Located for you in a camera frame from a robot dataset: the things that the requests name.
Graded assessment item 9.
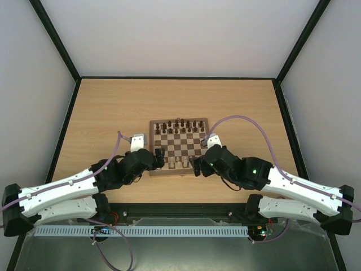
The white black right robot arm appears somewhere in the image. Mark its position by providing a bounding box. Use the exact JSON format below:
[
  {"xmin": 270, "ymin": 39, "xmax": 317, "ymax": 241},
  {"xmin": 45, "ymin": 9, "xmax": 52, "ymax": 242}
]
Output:
[{"xmin": 190, "ymin": 145, "xmax": 354, "ymax": 235}]

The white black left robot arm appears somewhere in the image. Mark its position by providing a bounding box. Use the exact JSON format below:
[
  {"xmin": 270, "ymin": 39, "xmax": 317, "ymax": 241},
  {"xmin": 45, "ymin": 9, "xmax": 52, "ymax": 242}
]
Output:
[{"xmin": 1, "ymin": 148, "xmax": 165, "ymax": 237}]

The wooden chess board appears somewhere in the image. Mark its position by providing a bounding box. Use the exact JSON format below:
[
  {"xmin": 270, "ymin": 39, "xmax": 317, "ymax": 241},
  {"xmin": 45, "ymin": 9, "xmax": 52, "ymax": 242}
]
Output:
[{"xmin": 149, "ymin": 117, "xmax": 209, "ymax": 177}]

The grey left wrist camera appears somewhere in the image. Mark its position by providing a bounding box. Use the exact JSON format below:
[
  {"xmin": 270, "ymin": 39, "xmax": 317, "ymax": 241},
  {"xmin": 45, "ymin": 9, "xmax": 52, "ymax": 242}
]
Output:
[{"xmin": 130, "ymin": 133, "xmax": 147, "ymax": 152}]

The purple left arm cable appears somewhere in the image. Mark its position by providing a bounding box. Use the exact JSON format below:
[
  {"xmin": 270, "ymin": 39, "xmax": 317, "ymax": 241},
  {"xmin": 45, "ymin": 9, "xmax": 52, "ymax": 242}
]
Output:
[{"xmin": 0, "ymin": 130, "xmax": 135, "ymax": 270}]

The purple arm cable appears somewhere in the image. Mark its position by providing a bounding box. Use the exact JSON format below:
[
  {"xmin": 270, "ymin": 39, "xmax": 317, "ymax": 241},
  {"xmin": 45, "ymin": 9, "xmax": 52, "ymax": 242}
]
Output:
[
  {"xmin": 0, "ymin": 130, "xmax": 135, "ymax": 270},
  {"xmin": 205, "ymin": 115, "xmax": 361, "ymax": 244}
]

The light blue slotted cable duct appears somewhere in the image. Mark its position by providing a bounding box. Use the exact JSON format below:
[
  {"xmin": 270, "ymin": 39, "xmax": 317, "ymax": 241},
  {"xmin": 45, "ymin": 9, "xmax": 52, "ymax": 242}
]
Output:
[{"xmin": 34, "ymin": 225, "xmax": 249, "ymax": 238}]

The black front mounting rail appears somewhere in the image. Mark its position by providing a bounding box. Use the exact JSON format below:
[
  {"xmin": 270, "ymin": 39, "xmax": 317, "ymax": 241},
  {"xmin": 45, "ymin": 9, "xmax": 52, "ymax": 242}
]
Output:
[{"xmin": 28, "ymin": 201, "xmax": 328, "ymax": 225}]

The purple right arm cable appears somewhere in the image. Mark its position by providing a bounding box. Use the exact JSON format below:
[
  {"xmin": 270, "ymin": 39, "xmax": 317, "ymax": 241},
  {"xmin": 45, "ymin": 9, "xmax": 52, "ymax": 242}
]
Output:
[{"xmin": 205, "ymin": 115, "xmax": 361, "ymax": 244}]

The black left frame post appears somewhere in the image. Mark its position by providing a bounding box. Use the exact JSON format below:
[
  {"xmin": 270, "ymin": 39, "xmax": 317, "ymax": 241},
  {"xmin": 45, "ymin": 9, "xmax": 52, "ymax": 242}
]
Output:
[{"xmin": 29, "ymin": 0, "xmax": 81, "ymax": 82}]

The black frame post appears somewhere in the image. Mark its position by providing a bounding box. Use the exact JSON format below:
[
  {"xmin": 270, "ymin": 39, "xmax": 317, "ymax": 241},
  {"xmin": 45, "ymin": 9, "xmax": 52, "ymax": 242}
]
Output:
[
  {"xmin": 29, "ymin": 0, "xmax": 81, "ymax": 82},
  {"xmin": 276, "ymin": 0, "xmax": 331, "ymax": 84}
]

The black right frame post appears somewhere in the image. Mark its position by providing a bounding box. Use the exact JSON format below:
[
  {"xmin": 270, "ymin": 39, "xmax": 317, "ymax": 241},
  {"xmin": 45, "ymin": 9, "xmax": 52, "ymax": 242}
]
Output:
[{"xmin": 276, "ymin": 0, "xmax": 331, "ymax": 84}]

